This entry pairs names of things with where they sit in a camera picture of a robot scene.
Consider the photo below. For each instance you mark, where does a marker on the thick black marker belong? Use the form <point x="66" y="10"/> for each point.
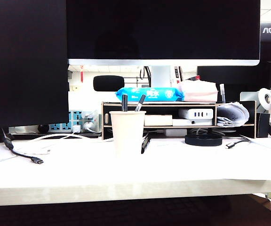
<point x="146" y="144"/>

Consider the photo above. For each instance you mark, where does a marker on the black marker with silver band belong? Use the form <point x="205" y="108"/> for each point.
<point x="140" y="102"/>

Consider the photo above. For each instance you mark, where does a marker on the slim black marker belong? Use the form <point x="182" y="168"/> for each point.
<point x="125" y="102"/>

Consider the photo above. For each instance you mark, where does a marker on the white paper cup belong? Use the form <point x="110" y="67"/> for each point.
<point x="127" y="129"/>

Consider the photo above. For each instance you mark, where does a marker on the blue wet wipes pack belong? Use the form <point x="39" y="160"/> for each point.
<point x="149" y="94"/>

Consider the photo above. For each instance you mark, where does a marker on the cream rectangular box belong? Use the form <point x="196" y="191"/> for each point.
<point x="158" y="120"/>

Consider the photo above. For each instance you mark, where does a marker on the black chair headrest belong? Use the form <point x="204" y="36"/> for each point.
<point x="108" y="83"/>

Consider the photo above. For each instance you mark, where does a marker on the silver monitor stand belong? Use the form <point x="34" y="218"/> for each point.
<point x="161" y="76"/>

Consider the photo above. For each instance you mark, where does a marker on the white power plug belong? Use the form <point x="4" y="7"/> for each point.
<point x="89" y="116"/>

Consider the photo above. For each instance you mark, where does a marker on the flat white box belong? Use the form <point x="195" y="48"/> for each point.
<point x="190" y="122"/>

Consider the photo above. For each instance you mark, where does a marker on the power strip with blue sockets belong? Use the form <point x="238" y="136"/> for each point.
<point x="76" y="117"/>

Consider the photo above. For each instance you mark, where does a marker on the white multiport charger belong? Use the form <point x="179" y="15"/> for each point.
<point x="196" y="113"/>

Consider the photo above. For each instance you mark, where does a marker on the small white plug adapter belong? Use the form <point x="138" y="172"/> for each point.
<point x="76" y="129"/>

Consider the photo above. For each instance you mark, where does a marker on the pink tissue pack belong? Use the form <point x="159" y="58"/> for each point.
<point x="198" y="91"/>

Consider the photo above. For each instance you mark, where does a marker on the black round disc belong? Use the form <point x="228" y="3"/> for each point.
<point x="203" y="140"/>

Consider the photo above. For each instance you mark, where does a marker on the large silver-bezel monitor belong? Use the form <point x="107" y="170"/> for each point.
<point x="162" y="30"/>

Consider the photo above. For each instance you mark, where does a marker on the black round knob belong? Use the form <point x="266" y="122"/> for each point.
<point x="43" y="128"/>

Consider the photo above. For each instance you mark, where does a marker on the rolled printed papers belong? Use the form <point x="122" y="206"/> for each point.
<point x="232" y="115"/>

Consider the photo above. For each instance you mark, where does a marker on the silver metal stand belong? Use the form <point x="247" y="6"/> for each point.
<point x="248" y="99"/>

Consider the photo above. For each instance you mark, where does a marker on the black wooden desk shelf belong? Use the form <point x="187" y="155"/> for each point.
<point x="251" y="117"/>

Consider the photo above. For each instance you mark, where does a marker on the plain black monitor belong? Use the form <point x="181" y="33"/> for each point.
<point x="25" y="66"/>

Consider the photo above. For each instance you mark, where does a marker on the small black box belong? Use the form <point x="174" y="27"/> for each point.
<point x="263" y="124"/>

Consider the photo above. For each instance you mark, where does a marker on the white tape roll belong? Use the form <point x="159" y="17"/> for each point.
<point x="263" y="99"/>

